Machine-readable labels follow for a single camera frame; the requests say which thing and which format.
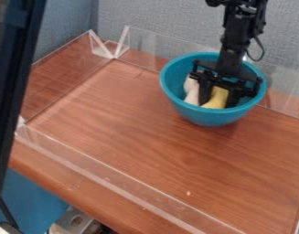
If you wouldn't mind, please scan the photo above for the white red toy mushroom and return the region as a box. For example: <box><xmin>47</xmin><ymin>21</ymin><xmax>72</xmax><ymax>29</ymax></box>
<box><xmin>183</xmin><ymin>77</ymin><xmax>199</xmax><ymax>106</ymax></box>

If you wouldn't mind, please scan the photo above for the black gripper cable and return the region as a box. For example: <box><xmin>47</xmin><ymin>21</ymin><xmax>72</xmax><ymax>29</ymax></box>
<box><xmin>246</xmin><ymin>36</ymin><xmax>266</xmax><ymax>62</ymax></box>

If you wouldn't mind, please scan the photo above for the clear acrylic table barrier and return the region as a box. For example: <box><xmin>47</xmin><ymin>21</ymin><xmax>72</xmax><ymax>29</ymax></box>
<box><xmin>12</xmin><ymin>26</ymin><xmax>299</xmax><ymax>234</ymax></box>

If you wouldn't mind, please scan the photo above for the grey metal bracket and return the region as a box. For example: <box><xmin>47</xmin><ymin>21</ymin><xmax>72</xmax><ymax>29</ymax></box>
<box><xmin>50</xmin><ymin>207</ymin><xmax>102</xmax><ymax>234</ymax></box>

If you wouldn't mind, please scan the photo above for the yellow toy banana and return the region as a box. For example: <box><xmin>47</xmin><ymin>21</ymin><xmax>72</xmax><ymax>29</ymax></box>
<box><xmin>202</xmin><ymin>87</ymin><xmax>229</xmax><ymax>109</ymax></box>

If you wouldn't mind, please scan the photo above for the blue plastic bowl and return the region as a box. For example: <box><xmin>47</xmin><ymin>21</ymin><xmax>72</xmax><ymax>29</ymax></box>
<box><xmin>159</xmin><ymin>52</ymin><xmax>266</xmax><ymax>127</ymax></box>

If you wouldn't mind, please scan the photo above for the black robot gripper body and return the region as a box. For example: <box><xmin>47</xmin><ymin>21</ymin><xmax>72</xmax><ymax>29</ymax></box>
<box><xmin>191</xmin><ymin>0</ymin><xmax>267</xmax><ymax>97</ymax></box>

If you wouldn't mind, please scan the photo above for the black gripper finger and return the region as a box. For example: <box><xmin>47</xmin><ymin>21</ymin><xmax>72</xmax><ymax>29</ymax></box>
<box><xmin>198</xmin><ymin>81</ymin><xmax>213</xmax><ymax>105</ymax></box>
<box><xmin>226</xmin><ymin>90</ymin><xmax>243</xmax><ymax>108</ymax></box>

